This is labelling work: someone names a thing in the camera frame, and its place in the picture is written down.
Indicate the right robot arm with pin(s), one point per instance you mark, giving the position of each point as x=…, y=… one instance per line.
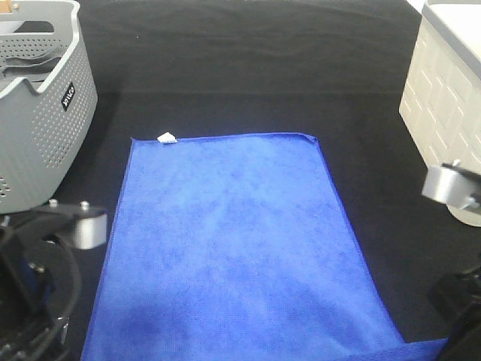
x=456, y=297

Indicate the grey cloth in basket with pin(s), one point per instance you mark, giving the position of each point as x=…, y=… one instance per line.
x=35, y=69

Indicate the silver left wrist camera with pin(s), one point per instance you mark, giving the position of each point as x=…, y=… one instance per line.
x=81, y=226

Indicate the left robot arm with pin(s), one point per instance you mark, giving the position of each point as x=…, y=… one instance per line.
x=28, y=332

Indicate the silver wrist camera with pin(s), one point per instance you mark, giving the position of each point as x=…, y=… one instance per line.
x=453, y=185
x=81, y=226

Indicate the white storage box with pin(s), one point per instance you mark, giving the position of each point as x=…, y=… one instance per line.
x=440, y=103

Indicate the grey perforated laundry basket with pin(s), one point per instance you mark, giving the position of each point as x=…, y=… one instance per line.
x=43, y=124

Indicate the blue microfibre towel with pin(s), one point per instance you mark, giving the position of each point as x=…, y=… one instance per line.
x=237, y=248

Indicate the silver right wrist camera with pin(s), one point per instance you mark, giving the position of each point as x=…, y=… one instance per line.
x=453, y=185

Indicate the black table cloth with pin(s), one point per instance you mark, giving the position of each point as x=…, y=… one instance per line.
x=333, y=70

